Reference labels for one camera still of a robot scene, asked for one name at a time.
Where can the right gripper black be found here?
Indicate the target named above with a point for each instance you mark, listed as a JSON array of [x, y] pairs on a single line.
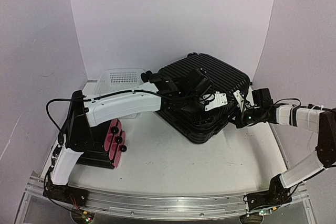
[[240, 123]]

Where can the black ribbed hard suitcase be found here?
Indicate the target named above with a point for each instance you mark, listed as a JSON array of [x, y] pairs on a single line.
[[199, 128]]

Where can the white perforated plastic basket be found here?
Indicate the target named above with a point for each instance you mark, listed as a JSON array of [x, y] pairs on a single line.
[[114, 80]]

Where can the black pink small suitcase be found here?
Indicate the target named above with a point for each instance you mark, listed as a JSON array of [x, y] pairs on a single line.
[[109, 145]]

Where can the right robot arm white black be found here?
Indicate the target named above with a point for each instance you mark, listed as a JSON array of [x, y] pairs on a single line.
[[315, 119]]

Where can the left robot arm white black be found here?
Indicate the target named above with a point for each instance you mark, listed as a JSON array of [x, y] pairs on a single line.
[[86, 112]]

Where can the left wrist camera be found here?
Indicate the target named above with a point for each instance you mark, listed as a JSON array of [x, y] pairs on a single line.
[[197, 82]]

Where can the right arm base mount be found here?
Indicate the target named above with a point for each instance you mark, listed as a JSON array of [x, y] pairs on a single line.
[[276, 195]]

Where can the aluminium front rail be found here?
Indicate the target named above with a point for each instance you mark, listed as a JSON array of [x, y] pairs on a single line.
[[159, 207]]

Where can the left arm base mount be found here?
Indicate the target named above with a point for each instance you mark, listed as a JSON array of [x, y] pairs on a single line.
[[66, 194]]

